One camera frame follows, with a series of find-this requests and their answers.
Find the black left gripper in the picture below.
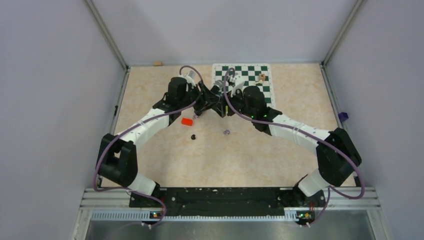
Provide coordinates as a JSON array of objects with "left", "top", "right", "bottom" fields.
[{"left": 179, "top": 81, "right": 220, "bottom": 113}]

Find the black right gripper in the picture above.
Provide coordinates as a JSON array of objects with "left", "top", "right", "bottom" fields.
[{"left": 212, "top": 85, "right": 256, "bottom": 119}]

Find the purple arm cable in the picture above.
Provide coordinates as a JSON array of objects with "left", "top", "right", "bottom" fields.
[
  {"left": 222, "top": 67, "right": 366, "bottom": 228},
  {"left": 92, "top": 65, "right": 204, "bottom": 229}
]

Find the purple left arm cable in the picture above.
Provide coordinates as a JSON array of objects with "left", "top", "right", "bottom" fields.
[{"left": 92, "top": 65, "right": 204, "bottom": 229}]

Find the wooden letter cube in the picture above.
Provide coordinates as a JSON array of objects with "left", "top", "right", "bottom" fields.
[{"left": 259, "top": 73, "right": 266, "bottom": 81}]

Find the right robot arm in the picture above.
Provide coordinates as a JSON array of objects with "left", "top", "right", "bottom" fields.
[{"left": 219, "top": 86, "right": 362, "bottom": 206}]

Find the black microphone silver head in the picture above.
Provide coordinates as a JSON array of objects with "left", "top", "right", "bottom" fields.
[{"left": 210, "top": 80, "right": 224, "bottom": 95}]

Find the green white chessboard mat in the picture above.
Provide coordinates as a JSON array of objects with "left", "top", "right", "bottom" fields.
[{"left": 211, "top": 63, "right": 276, "bottom": 108}]

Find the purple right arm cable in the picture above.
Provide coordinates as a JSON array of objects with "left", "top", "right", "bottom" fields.
[{"left": 222, "top": 67, "right": 366, "bottom": 228}]

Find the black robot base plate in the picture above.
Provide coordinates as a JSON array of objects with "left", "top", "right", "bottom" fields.
[{"left": 129, "top": 187, "right": 325, "bottom": 217}]

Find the red block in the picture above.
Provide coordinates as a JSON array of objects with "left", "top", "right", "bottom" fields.
[{"left": 181, "top": 117, "right": 194, "bottom": 127}]

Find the purple object outside frame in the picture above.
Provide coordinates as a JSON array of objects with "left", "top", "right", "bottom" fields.
[{"left": 338, "top": 112, "right": 349, "bottom": 123}]

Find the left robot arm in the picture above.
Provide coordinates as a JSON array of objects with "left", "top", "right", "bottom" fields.
[{"left": 95, "top": 76, "right": 223, "bottom": 207}]

